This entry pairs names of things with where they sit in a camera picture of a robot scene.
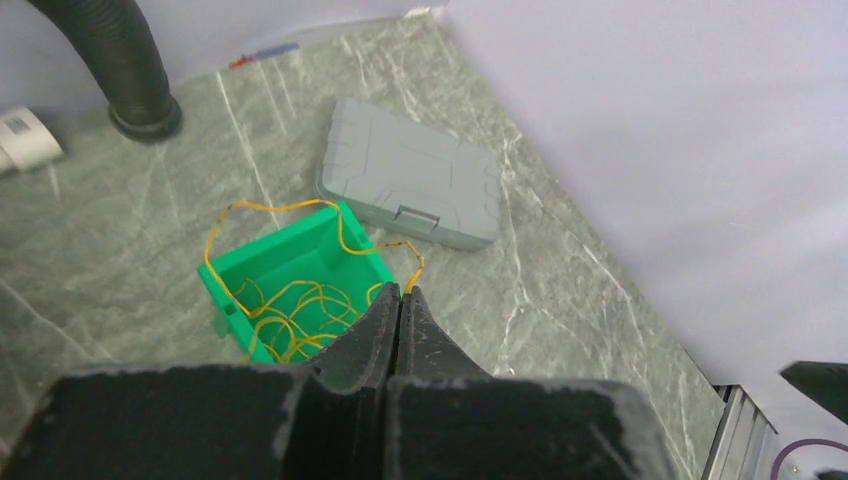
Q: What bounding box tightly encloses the grey plastic case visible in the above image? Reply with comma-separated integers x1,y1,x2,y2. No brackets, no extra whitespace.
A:
315,97,502,251

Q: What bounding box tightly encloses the white pipe fitting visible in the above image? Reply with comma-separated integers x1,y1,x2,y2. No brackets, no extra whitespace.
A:
1,107,64,175

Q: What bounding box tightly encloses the black corrugated hose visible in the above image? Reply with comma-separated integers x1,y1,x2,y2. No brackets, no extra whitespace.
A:
26,0,184,144

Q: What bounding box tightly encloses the green plastic bin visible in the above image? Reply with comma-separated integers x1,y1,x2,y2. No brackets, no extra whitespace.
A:
198,204,394,364

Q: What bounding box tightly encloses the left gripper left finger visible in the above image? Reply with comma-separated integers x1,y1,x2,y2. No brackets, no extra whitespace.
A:
298,283,402,479

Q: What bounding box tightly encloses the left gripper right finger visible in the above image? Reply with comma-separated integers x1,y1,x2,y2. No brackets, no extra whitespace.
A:
397,287,493,391

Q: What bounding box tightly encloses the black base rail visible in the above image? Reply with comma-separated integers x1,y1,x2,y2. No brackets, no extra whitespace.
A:
701,385,780,480

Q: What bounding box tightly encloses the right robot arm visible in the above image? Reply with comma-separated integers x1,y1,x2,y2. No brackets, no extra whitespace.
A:
770,361,847,479

